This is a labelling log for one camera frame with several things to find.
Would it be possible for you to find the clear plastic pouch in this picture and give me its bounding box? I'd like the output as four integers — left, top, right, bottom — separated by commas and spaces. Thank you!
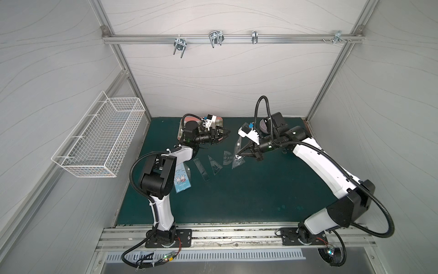
232, 123, 251, 169

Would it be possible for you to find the clear protractor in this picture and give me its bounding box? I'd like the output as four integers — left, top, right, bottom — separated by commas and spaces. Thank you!
223, 151, 233, 166

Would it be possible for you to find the clear straight ruler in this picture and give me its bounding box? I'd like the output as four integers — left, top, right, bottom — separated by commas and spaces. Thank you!
193, 158, 209, 182

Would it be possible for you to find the clear large set square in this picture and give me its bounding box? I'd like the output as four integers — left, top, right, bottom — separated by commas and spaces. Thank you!
208, 155, 223, 175

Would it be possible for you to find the blue ruler set package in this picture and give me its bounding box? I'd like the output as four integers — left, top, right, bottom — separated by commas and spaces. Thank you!
174, 163, 191, 193

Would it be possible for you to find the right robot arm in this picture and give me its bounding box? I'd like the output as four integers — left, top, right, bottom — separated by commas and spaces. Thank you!
236, 113, 375, 245

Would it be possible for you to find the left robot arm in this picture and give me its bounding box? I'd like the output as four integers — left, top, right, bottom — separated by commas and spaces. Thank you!
140, 115, 230, 245

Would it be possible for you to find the pink plastic tray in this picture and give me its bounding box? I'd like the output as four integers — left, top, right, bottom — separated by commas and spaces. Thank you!
177, 115, 229, 143

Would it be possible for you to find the plain lilac bowl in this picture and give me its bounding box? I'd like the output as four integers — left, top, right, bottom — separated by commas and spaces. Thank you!
259, 117, 271, 134

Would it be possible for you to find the metal U-bolt clamp left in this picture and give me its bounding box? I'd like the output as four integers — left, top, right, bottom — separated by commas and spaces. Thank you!
173, 38, 187, 58

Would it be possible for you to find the metal u-bolt clamp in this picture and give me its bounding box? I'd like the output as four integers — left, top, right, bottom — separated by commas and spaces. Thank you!
173, 38, 187, 58
208, 30, 224, 48

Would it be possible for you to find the metal U-bolt clamp middle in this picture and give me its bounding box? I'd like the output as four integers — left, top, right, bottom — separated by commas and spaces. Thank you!
208, 30, 224, 48

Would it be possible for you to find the aluminium top crossbar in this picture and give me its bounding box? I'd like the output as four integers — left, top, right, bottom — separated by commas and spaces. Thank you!
103, 33, 366, 45

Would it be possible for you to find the white slotted vent strip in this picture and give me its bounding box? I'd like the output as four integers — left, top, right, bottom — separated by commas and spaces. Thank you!
105, 248, 306, 263

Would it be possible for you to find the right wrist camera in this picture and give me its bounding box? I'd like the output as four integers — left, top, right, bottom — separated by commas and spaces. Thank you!
238, 123, 260, 145

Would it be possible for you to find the left black corrugated cable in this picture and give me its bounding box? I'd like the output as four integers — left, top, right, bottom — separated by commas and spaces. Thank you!
129, 150, 168, 206

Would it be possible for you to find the black corrugated cable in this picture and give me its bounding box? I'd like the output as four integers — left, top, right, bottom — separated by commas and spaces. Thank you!
129, 150, 168, 206
283, 140, 395, 239

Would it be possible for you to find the white wire wall basket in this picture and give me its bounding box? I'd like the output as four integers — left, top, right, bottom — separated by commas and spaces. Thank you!
51, 91, 146, 178

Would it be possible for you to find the small metal bracket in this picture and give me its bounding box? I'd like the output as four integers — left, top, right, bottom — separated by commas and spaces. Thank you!
252, 30, 258, 45

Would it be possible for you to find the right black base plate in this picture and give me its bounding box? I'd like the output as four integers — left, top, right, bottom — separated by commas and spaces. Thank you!
274, 227, 328, 246

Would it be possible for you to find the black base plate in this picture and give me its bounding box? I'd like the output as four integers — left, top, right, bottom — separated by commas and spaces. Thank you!
145, 228, 192, 248
274, 227, 328, 246

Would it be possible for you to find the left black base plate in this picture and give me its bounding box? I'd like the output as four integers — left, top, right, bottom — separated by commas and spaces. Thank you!
145, 228, 192, 248

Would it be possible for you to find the metal corner bracket right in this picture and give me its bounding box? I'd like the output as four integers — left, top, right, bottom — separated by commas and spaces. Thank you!
322, 31, 352, 45

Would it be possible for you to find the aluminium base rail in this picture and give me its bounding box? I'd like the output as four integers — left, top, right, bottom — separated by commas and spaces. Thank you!
95, 222, 377, 252

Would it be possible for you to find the right black corrugated cable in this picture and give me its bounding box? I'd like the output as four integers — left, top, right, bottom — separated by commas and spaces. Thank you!
283, 140, 395, 239

